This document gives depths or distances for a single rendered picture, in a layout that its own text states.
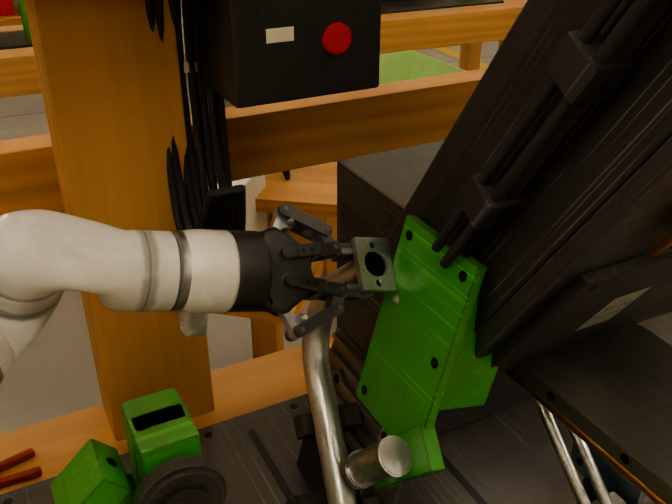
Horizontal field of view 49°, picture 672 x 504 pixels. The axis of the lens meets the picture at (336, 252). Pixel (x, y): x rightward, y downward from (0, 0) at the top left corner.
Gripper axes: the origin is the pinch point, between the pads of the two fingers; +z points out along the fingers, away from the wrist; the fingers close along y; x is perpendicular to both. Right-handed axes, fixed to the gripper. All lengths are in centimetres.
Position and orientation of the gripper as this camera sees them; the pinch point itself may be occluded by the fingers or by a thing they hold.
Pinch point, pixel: (355, 271)
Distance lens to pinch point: 74.3
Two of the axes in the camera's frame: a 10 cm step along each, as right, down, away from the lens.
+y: -1.5, -9.5, 2.8
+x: -4.9, 3.1, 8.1
